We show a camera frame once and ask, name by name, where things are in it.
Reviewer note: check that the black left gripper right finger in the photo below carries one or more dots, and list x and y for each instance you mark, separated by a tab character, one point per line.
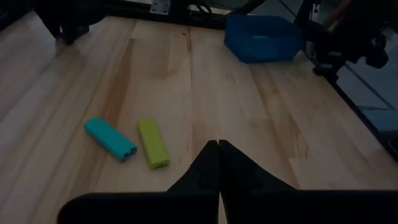
280	205

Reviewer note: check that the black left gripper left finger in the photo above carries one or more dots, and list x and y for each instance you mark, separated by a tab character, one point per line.
186	205

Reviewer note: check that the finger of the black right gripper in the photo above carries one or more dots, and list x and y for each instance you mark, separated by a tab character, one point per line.
71	34
55	29

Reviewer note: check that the purple block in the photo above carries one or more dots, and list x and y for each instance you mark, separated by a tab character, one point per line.
82	30

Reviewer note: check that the lime green block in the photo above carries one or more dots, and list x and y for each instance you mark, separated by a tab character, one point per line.
152	143

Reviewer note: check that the teal block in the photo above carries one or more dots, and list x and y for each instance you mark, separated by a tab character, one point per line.
109	138

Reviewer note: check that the blue plastic bin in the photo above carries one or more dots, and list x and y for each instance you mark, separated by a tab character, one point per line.
261	46

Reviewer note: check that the white metal bracket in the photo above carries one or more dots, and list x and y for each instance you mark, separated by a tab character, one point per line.
160	6

